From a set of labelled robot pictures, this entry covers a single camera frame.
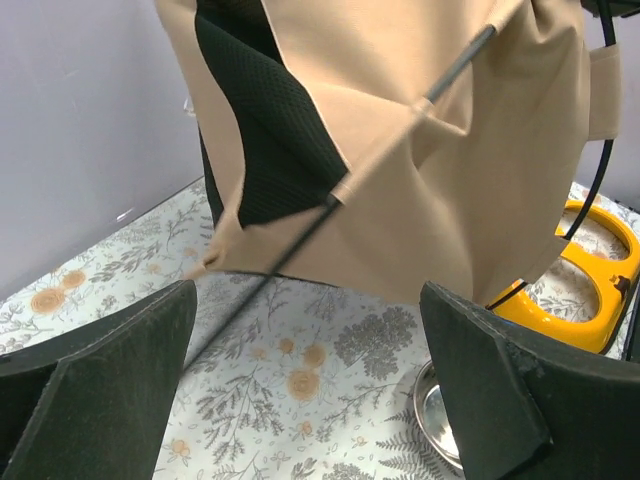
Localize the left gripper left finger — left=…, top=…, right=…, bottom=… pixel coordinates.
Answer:
left=1, top=281, right=197, bottom=480

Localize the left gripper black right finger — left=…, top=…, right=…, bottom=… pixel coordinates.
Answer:
left=419, top=282, right=639, bottom=479

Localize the beige fabric pet tent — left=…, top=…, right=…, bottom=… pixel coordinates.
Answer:
left=156, top=1, right=621, bottom=305

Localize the black tent pole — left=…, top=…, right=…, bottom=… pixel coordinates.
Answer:
left=184, top=25, right=497, bottom=369
left=487, top=0, right=621, bottom=309

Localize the right steel bowl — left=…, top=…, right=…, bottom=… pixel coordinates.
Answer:
left=413, top=361, right=463, bottom=472

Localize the yellow double bowl holder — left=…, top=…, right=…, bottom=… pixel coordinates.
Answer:
left=491, top=206, right=639, bottom=354

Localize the floral table mat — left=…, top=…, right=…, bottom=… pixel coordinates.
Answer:
left=1, top=182, right=456, bottom=479

